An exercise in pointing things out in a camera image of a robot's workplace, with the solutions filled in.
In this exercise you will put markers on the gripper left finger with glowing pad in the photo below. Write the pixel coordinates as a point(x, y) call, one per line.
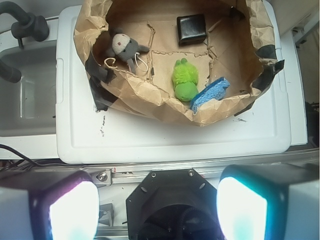
point(48, 205)

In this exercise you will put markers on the crumpled brown paper bag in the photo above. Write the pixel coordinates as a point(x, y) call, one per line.
point(239, 45)

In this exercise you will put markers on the black faucet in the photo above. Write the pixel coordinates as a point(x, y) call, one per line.
point(26, 25)

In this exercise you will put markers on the blue sponge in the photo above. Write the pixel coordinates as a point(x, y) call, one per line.
point(215, 90)

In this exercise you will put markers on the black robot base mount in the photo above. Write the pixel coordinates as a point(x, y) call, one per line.
point(173, 205)

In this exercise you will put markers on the green fuzzy plush toy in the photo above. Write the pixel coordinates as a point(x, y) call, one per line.
point(185, 78)

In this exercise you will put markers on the grey sink basin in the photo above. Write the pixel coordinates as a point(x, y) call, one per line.
point(28, 108)

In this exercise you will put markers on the white plastic bin lid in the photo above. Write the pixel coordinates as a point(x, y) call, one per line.
point(87, 136)

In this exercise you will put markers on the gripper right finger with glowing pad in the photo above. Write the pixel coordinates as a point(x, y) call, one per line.
point(269, 202)

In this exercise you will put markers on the black box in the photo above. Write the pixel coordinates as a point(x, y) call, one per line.
point(191, 29)

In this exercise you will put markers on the grey plush mouse toy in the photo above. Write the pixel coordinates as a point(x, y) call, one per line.
point(125, 48)

